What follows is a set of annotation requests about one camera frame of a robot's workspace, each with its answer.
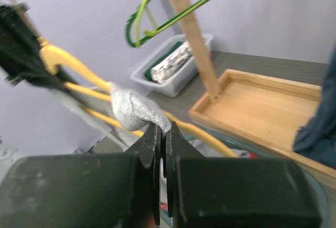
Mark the yellow hanger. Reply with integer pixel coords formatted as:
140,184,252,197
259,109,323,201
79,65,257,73
38,37,238,158

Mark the red tank top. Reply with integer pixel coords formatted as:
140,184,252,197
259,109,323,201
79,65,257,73
249,152,258,159

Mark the green folded shirt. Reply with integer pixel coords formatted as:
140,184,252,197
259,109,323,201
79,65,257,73
143,41,184,81

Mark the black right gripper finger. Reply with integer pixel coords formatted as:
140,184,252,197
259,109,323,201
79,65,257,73
1,5,76,92

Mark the navy tank top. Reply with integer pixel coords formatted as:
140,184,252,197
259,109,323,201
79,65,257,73
293,53,335,169

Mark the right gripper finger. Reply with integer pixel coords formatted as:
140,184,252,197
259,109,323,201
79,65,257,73
164,121,323,228
1,124,162,227

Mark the lime green hanger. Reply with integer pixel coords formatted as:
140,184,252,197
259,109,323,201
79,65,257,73
135,0,249,48

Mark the wooden clothes rack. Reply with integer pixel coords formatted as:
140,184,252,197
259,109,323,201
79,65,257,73
190,0,335,187

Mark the grey tank top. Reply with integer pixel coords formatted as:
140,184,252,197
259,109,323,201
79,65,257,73
52,81,173,150

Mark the green plastic hanger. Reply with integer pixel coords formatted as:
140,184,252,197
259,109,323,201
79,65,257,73
124,0,210,48

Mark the white plastic basket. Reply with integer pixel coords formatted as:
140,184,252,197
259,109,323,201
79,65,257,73
131,35,198,97

